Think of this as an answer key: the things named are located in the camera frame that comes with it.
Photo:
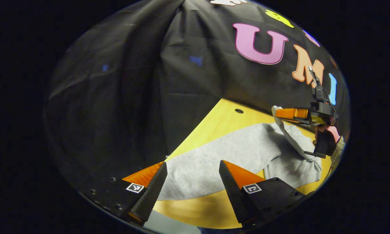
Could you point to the black backdrop cloth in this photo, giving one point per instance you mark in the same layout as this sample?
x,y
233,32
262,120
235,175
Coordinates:
x,y
133,97

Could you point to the grey sweatshirt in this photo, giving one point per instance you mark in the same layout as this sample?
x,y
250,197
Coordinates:
x,y
221,159

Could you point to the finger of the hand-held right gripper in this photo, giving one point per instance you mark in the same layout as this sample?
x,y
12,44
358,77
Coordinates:
x,y
290,113

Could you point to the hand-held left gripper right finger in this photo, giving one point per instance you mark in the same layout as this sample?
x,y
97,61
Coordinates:
x,y
235,198

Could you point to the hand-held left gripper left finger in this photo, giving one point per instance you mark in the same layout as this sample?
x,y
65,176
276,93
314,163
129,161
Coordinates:
x,y
154,193

